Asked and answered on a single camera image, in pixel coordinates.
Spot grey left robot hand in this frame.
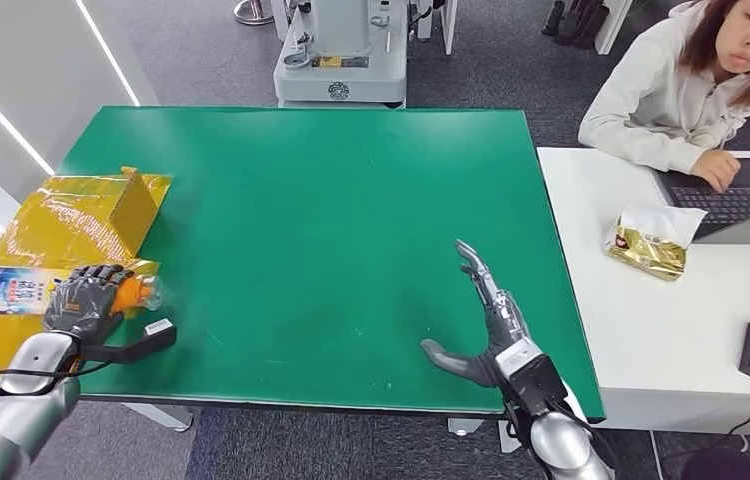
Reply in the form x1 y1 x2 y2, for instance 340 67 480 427
42 264 134 342

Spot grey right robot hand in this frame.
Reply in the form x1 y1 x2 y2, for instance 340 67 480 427
420 239 535 390

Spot orange plastic bottle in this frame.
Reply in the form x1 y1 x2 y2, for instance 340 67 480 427
0 266 164 317

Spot yellow taped cardboard box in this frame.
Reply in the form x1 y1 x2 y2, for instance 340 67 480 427
0 167 173 399

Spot gold and white snack bag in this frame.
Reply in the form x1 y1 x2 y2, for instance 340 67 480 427
603 205 708 283

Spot person's hand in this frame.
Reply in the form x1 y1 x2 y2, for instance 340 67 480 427
690 148 742 194

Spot person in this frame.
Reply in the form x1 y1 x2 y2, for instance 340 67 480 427
577 0 750 194

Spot grey laptop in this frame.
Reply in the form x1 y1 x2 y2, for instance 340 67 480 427
653 156 750 245

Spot white partition panel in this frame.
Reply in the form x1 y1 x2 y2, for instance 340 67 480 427
417 0 459 56

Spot black chair legs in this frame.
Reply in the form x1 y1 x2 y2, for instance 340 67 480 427
542 0 613 51

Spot white cabinet panel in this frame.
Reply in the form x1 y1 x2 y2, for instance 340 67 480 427
596 0 635 56

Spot chrome stand base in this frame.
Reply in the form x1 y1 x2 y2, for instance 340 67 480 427
235 0 276 27

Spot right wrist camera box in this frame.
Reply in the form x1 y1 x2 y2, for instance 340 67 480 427
494 337 572 415

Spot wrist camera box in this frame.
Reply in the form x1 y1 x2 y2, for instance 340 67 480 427
494 337 572 415
76 318 178 366

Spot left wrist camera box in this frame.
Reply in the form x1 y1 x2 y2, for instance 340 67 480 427
76 318 178 366

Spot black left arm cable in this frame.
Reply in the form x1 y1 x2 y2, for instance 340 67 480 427
0 360 111 397

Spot white table foot bracket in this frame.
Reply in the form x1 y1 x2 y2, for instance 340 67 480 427
447 417 484 437

